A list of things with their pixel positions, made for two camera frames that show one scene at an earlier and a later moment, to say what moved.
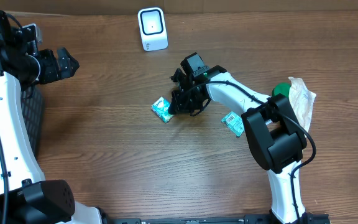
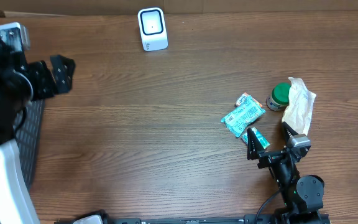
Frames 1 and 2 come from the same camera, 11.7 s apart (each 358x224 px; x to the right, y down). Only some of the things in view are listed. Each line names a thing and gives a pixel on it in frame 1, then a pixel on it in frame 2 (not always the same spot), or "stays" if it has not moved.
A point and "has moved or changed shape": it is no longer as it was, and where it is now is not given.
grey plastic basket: [32, 104] stays
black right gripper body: [189, 101] → [270, 159]
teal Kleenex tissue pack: [160, 107] has moved or changed shape
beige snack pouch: [302, 100] stays
